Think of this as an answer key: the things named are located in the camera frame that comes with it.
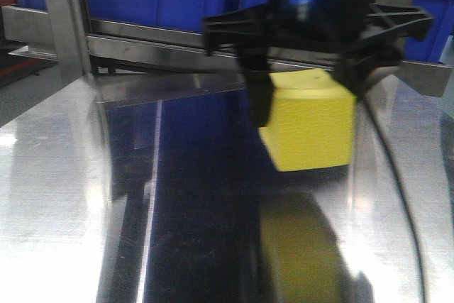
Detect stainless steel shelf frame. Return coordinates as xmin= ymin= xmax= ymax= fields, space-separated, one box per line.
xmin=1 ymin=0 xmax=452 ymax=97

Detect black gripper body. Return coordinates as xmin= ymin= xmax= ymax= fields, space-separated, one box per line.
xmin=201 ymin=0 xmax=434 ymax=56

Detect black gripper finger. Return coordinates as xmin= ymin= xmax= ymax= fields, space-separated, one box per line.
xmin=333 ymin=45 xmax=403 ymax=99
xmin=238 ymin=48 xmax=275 ymax=128

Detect black cable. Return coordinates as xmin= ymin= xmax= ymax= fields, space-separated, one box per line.
xmin=361 ymin=97 xmax=428 ymax=303

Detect yellow foam block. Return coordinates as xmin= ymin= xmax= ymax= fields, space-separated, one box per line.
xmin=259 ymin=69 xmax=356 ymax=172

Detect blue plastic bin right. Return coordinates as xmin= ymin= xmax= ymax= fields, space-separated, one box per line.
xmin=404 ymin=0 xmax=454 ymax=64

